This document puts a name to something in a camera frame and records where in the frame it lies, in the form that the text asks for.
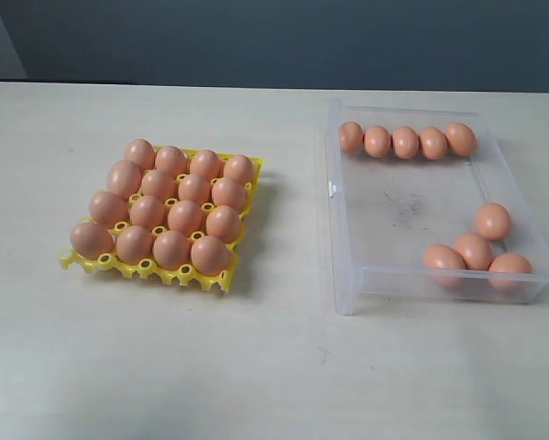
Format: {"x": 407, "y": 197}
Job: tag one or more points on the brown egg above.
{"x": 461, "y": 139}
{"x": 492, "y": 221}
{"x": 509, "y": 262}
{"x": 474, "y": 250}
{"x": 134, "y": 244}
{"x": 124, "y": 179}
{"x": 433, "y": 143}
{"x": 377, "y": 141}
{"x": 206, "y": 164}
{"x": 185, "y": 216}
{"x": 171, "y": 249}
{"x": 405, "y": 142}
{"x": 350, "y": 135}
{"x": 147, "y": 211}
{"x": 159, "y": 184}
{"x": 210, "y": 256}
{"x": 171, "y": 160}
{"x": 229, "y": 192}
{"x": 91, "y": 240}
{"x": 224, "y": 223}
{"x": 194, "y": 187}
{"x": 440, "y": 256}
{"x": 140, "y": 152}
{"x": 239, "y": 168}
{"x": 107, "y": 209}

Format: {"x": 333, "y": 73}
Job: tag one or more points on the yellow plastic egg tray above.
{"x": 148, "y": 266}

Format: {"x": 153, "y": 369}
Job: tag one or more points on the clear plastic bin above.
{"x": 384, "y": 213}

